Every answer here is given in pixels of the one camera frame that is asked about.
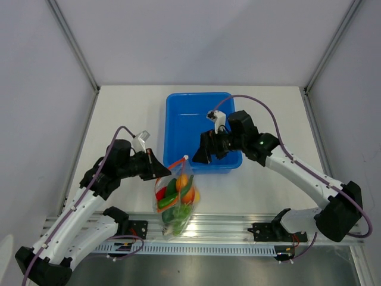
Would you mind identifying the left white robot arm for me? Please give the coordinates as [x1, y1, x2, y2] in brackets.
[15, 139, 171, 285]

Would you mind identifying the green chili pepper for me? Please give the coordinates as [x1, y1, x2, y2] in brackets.
[176, 175, 194, 199]

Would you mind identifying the grey toy fish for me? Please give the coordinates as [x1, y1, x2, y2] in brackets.
[162, 225, 174, 237]

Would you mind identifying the clear orange zip bag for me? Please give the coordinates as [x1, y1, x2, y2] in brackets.
[154, 155, 200, 240]

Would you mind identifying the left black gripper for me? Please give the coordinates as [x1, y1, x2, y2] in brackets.
[118, 148, 171, 181]

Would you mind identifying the red chili pepper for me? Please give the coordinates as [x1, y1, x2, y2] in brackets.
[155, 186, 167, 201]

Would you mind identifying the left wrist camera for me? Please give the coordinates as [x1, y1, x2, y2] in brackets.
[132, 130, 150, 153]

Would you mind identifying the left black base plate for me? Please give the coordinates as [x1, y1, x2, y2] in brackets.
[127, 220, 148, 240]

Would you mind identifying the blue plastic bin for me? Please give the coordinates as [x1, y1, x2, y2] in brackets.
[163, 92, 243, 174]

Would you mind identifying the aluminium frame post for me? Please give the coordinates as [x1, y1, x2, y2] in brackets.
[46, 0, 100, 93]
[302, 0, 364, 93]

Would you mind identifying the aluminium front rail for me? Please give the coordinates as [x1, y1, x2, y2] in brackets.
[40, 212, 364, 247]

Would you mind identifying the left aluminium frame post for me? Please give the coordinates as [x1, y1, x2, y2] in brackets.
[46, 0, 100, 93]

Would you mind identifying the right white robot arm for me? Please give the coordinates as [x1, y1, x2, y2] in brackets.
[192, 130, 361, 242]

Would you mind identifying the green cucumber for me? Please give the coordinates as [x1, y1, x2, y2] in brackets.
[158, 178, 178, 209]

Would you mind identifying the right aluminium frame post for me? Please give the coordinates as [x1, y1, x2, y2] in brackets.
[302, 0, 364, 93]

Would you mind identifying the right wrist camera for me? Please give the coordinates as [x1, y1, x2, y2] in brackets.
[207, 109, 259, 144]

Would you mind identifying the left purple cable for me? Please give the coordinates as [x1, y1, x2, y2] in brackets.
[20, 126, 145, 286]

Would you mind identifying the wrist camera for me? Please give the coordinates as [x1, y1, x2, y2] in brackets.
[207, 109, 259, 144]
[132, 130, 150, 153]

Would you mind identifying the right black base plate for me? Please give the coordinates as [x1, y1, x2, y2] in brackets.
[247, 222, 308, 243]

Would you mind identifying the white slotted cable duct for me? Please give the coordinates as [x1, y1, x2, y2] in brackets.
[93, 242, 277, 257]

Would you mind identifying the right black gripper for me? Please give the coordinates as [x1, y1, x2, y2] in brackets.
[192, 126, 245, 166]

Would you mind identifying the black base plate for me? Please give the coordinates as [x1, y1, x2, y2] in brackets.
[127, 220, 148, 240]
[247, 222, 308, 243]

